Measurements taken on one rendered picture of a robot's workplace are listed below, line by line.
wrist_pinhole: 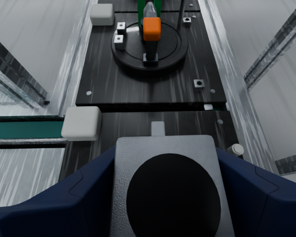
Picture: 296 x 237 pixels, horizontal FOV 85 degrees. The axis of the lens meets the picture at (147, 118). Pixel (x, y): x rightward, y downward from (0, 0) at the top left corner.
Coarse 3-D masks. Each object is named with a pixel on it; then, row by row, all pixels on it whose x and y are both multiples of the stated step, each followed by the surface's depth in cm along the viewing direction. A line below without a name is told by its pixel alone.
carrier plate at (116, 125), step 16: (112, 112) 24; (128, 112) 24; (144, 112) 24; (160, 112) 24; (176, 112) 24; (192, 112) 24; (208, 112) 24; (224, 112) 24; (112, 128) 23; (128, 128) 23; (144, 128) 23; (176, 128) 23; (192, 128) 23; (208, 128) 23; (224, 128) 23; (80, 144) 22; (96, 144) 22; (112, 144) 22; (224, 144) 22; (64, 160) 21; (80, 160) 21; (64, 176) 20
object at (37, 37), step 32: (0, 0) 58; (32, 0) 58; (64, 0) 58; (224, 0) 58; (256, 0) 58; (288, 0) 58; (0, 32) 50; (32, 32) 50; (64, 32) 50; (256, 32) 50; (32, 64) 44; (288, 64) 44; (256, 96) 39; (288, 96) 39; (288, 128) 35
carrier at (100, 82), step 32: (160, 0) 26; (96, 32) 33; (128, 32) 30; (192, 32) 33; (96, 64) 29; (128, 64) 26; (160, 64) 26; (192, 64) 29; (96, 96) 26; (128, 96) 26; (160, 96) 26; (192, 96) 26; (224, 96) 26
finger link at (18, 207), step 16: (96, 160) 7; (112, 160) 7; (80, 176) 6; (96, 176) 6; (112, 176) 7; (48, 192) 5; (64, 192) 5; (80, 192) 5; (96, 192) 6; (0, 208) 3; (16, 208) 3; (32, 208) 3; (48, 208) 3; (64, 208) 4; (80, 208) 5; (96, 208) 6; (0, 224) 2; (16, 224) 3; (32, 224) 3; (48, 224) 3; (64, 224) 4; (80, 224) 5; (96, 224) 6
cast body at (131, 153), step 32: (160, 128) 12; (128, 160) 7; (160, 160) 6; (192, 160) 6; (128, 192) 5; (160, 192) 5; (192, 192) 5; (224, 192) 6; (128, 224) 6; (160, 224) 5; (192, 224) 5; (224, 224) 6
